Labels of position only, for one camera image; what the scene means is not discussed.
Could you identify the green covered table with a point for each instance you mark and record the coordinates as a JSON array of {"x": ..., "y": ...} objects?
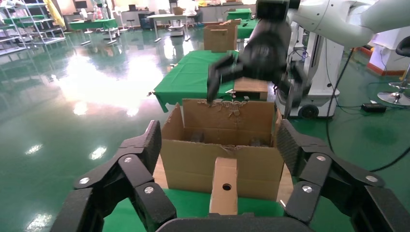
[
  {"x": 248, "y": 28},
  {"x": 96, "y": 24},
  {"x": 238, "y": 14}
]

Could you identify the black cabinet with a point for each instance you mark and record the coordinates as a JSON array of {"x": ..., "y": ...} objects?
[{"x": 146, "y": 20}]

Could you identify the silver metal clip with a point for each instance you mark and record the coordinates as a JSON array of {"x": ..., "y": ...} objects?
[
  {"x": 173, "y": 65},
  {"x": 231, "y": 93},
  {"x": 282, "y": 203}
]

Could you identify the small black stool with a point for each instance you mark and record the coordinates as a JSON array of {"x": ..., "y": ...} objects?
[{"x": 130, "y": 21}]

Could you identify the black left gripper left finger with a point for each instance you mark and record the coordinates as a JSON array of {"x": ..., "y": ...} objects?
[{"x": 134, "y": 173}]

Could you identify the yellow hanging cloth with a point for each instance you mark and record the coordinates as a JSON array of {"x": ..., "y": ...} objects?
[{"x": 56, "y": 14}]

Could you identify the large open cardboard carton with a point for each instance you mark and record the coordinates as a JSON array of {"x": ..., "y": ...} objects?
[{"x": 192, "y": 166}]

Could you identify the chrome stool with black seat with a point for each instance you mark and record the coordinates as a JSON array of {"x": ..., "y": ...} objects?
[{"x": 397, "y": 96}]

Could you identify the white robot body column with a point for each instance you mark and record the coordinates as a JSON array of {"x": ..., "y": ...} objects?
[{"x": 323, "y": 64}]

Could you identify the white platform with red base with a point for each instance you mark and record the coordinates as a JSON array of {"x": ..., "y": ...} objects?
[{"x": 387, "y": 51}]

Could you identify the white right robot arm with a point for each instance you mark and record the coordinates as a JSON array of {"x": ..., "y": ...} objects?
[{"x": 336, "y": 19}]

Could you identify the black power adapter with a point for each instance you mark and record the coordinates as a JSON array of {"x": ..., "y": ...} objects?
[{"x": 373, "y": 108}]

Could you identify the brown wooden block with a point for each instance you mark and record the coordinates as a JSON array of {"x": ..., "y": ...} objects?
[{"x": 224, "y": 201}]

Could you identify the green tablecloth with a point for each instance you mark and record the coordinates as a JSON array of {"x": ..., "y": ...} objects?
[
  {"x": 189, "y": 76},
  {"x": 189, "y": 208}
]

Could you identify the open brown cardboard box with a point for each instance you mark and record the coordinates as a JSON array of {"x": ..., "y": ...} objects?
[{"x": 219, "y": 40}]

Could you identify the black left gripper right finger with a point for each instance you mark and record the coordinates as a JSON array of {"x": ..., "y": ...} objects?
[{"x": 317, "y": 169}]

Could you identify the grey metal shelf rack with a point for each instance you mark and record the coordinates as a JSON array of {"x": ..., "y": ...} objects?
[{"x": 32, "y": 32}]

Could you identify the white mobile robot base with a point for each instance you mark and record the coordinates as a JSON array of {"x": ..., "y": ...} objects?
[{"x": 176, "y": 29}]

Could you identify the white table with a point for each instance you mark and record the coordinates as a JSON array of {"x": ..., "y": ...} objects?
[{"x": 166, "y": 16}]

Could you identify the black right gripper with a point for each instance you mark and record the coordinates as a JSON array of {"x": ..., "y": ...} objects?
[{"x": 266, "y": 54}]

